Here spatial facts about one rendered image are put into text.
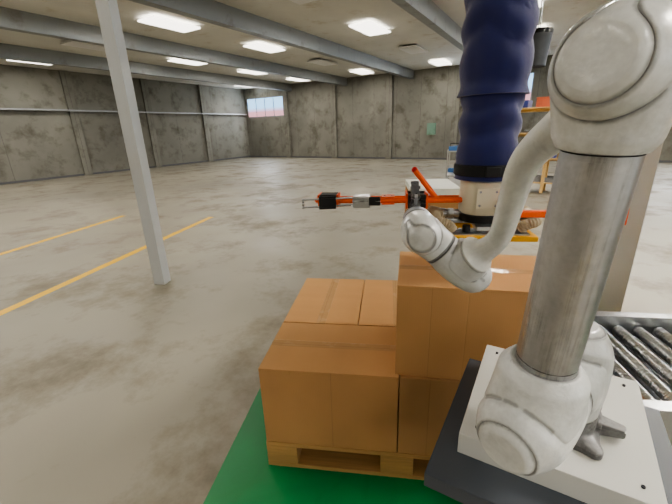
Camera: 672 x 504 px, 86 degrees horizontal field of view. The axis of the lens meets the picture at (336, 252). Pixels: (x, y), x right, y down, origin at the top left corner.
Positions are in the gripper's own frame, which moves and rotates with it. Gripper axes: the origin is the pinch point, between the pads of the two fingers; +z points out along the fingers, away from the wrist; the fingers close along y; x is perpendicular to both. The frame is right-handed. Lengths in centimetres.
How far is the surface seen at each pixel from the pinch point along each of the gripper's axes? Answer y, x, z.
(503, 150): -18.5, 30.2, 4.3
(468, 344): 52, 22, -6
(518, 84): -39, 33, 4
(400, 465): 116, -1, -7
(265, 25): -259, -293, 794
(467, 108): -32.6, 18.3, 10.3
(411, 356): 60, 1, -5
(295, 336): 69, -53, 20
